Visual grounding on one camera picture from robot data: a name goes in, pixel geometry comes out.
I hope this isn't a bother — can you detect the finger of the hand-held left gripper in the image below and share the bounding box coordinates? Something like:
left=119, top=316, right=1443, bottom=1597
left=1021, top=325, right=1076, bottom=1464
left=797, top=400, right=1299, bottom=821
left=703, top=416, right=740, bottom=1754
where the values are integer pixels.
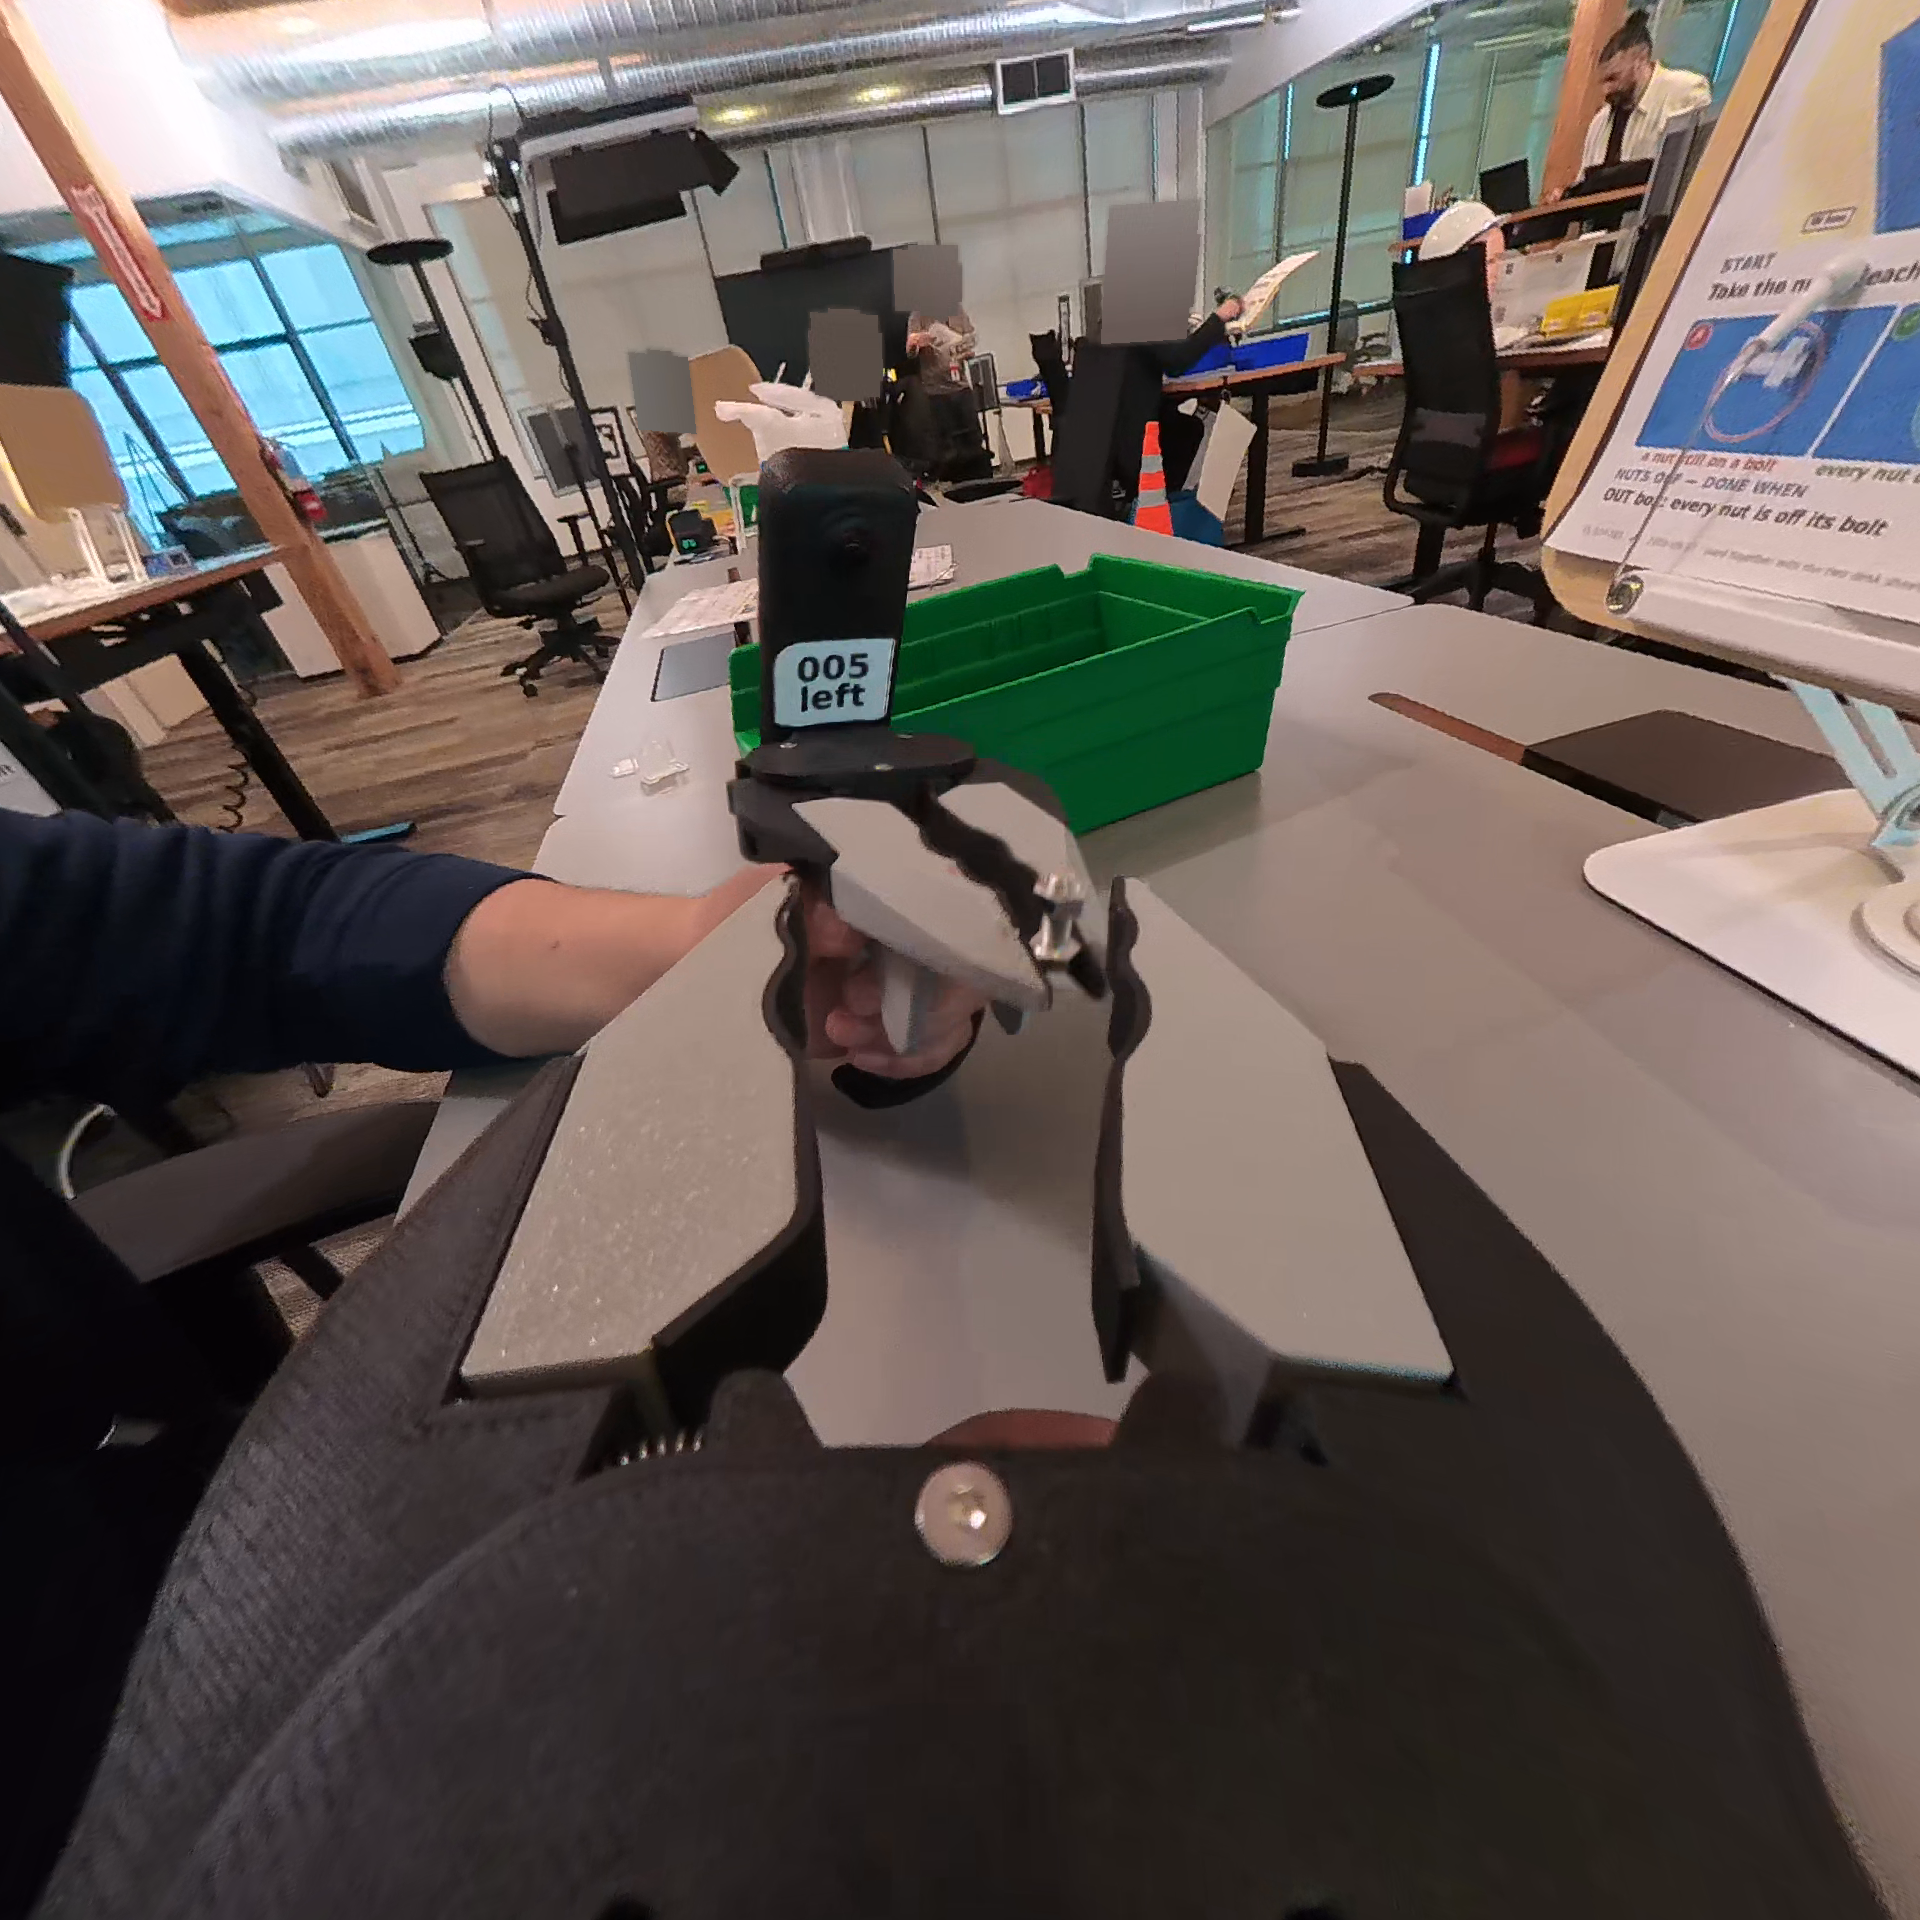
left=920, top=762, right=1116, bottom=1004
left=791, top=796, right=1059, bottom=1051

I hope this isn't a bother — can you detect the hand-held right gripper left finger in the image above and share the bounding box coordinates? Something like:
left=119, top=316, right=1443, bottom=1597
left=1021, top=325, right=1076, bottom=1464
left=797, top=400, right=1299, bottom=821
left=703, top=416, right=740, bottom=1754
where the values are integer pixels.
left=454, top=877, right=835, bottom=1396

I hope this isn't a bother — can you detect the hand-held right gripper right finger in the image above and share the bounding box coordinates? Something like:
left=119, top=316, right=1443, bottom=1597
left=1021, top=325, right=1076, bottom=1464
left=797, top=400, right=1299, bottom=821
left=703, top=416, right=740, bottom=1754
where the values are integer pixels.
left=1087, top=872, right=1460, bottom=1450

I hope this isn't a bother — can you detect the green plastic bin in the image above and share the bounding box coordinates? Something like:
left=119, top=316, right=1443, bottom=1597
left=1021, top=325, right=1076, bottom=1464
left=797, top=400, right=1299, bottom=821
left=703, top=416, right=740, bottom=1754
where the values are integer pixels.
left=729, top=550, right=1305, bottom=834

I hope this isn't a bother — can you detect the person's left forearm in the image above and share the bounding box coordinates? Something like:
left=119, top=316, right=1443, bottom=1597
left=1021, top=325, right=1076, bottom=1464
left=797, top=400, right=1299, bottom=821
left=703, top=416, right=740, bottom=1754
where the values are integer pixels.
left=0, top=810, right=684, bottom=1120

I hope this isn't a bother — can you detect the person's left hand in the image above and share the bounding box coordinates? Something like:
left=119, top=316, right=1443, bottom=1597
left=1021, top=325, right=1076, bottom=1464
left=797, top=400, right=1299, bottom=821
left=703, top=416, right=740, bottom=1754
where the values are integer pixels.
left=680, top=863, right=985, bottom=1086

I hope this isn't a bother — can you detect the large black display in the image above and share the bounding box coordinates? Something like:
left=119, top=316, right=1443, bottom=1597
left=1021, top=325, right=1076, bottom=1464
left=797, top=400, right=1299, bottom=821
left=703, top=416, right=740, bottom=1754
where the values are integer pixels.
left=716, top=237, right=902, bottom=395

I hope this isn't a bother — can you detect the black studio light panel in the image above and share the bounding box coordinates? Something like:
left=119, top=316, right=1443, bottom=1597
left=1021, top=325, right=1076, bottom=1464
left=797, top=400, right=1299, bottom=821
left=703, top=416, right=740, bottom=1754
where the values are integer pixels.
left=517, top=96, right=740, bottom=250

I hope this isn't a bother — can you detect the black floor lamp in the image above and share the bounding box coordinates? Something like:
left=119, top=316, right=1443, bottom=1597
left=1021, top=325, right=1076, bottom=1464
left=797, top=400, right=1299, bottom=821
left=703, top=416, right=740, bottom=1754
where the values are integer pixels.
left=368, top=237, right=505, bottom=466
left=1315, top=76, right=1401, bottom=482

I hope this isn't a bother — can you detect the person's dark clothing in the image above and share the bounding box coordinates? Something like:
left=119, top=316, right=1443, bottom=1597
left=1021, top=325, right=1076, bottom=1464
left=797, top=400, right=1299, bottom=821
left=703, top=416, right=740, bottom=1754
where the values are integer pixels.
left=0, top=1131, right=324, bottom=1920

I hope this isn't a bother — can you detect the printed instruction sheet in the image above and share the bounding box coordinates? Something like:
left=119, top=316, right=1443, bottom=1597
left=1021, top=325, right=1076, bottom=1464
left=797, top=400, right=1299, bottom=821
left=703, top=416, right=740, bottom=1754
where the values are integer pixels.
left=1582, top=0, right=1920, bottom=623

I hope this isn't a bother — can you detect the wooden instruction board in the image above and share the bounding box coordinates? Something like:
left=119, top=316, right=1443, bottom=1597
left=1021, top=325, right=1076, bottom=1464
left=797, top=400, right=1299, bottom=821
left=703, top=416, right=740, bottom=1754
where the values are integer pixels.
left=1542, top=0, right=1920, bottom=623

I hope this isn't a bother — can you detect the wooden post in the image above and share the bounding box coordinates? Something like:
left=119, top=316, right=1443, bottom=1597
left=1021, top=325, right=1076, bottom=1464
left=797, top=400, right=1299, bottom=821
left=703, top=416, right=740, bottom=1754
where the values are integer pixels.
left=0, top=0, right=405, bottom=700

